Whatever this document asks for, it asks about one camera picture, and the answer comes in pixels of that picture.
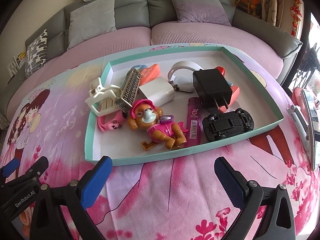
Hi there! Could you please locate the blue eraser pack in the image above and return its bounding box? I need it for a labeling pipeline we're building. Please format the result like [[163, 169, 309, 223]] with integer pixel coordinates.
[[131, 64, 147, 72]]

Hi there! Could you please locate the white charger block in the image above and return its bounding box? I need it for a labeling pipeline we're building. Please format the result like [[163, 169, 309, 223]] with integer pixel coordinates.
[[139, 77, 175, 107]]

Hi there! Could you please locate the pink sofa seat cover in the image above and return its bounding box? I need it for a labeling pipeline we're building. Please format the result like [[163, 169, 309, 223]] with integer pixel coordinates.
[[1, 22, 284, 120]]

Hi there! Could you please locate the black folding rack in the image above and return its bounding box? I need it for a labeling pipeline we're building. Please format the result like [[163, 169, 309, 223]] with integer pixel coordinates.
[[296, 42, 319, 88]]

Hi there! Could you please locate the red hanging ornament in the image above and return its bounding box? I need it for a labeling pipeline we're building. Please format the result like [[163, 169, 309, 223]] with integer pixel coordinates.
[[290, 0, 303, 37]]

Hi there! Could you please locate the teal cardboard box tray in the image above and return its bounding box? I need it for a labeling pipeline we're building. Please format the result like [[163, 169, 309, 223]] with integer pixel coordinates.
[[84, 45, 284, 167]]

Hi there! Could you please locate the white magazine rack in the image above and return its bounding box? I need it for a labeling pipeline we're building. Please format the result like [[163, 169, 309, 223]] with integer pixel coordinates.
[[8, 51, 26, 77]]

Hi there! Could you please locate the orange bag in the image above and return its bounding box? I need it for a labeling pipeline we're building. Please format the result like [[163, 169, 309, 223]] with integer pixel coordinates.
[[235, 0, 262, 19]]

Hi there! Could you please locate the pink watch band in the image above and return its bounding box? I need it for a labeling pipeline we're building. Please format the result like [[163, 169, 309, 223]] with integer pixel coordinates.
[[97, 98, 127, 132]]

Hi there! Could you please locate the pink puppy toy figure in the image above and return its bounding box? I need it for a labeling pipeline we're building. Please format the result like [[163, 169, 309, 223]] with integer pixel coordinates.
[[127, 99, 188, 151]]

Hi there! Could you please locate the white plastic hair clip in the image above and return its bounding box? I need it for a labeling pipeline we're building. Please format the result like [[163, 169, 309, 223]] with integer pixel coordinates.
[[85, 77, 120, 117]]

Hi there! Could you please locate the grey sofa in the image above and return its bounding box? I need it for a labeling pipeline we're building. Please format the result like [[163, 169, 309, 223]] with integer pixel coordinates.
[[0, 0, 303, 116]]

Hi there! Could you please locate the black power adapter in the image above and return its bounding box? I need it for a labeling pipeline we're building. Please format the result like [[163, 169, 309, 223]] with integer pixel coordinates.
[[193, 68, 233, 109]]

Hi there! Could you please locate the white tape roll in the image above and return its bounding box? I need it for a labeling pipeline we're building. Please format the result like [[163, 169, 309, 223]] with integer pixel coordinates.
[[167, 61, 203, 81]]

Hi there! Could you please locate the blue coral stapler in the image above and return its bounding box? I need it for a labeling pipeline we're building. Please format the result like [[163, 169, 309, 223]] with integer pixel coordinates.
[[217, 81, 241, 114]]

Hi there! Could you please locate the red cylinder tube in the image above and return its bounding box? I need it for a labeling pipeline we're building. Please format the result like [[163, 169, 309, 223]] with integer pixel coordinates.
[[215, 66, 226, 76]]

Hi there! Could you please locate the black white patterned cushion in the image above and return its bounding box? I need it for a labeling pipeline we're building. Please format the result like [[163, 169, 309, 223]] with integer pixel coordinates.
[[25, 29, 48, 79]]

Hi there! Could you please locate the grey purple cushion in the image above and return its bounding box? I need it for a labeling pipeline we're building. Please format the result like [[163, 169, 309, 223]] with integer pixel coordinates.
[[171, 0, 231, 26]]

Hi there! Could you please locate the grey centre cushion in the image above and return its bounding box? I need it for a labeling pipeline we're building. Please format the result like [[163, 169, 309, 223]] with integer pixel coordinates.
[[68, 0, 116, 49]]

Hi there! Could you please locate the gold black harmonica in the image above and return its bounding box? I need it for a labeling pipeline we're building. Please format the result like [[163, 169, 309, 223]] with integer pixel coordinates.
[[115, 68, 141, 112]]

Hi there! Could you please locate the red plastic stool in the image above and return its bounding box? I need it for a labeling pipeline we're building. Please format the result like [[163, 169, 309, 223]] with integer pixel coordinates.
[[291, 87, 308, 119]]

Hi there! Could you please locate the purple lighter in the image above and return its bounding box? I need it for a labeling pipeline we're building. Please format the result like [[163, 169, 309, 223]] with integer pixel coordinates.
[[185, 97, 202, 147]]

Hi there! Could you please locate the black toy car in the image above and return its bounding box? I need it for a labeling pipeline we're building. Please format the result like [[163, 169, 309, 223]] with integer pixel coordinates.
[[202, 108, 254, 142]]

